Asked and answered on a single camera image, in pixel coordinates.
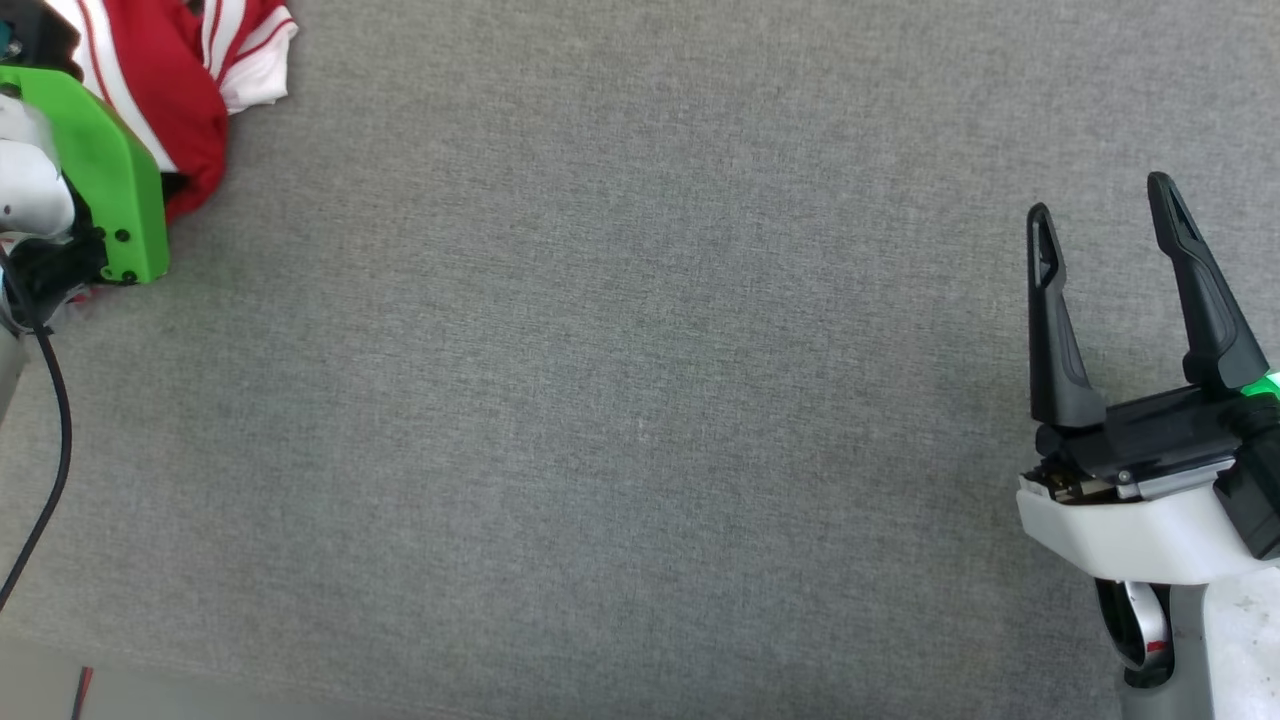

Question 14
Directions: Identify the red and white t-shirt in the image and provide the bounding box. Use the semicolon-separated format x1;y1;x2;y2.
45;0;300;227

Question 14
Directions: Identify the black cable with teal connector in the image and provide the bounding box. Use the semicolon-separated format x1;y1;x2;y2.
0;245;74;611

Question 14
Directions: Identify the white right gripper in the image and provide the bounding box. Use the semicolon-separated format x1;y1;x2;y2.
1017;172;1271;586

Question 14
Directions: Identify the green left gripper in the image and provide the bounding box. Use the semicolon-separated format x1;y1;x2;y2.
0;65;172;287

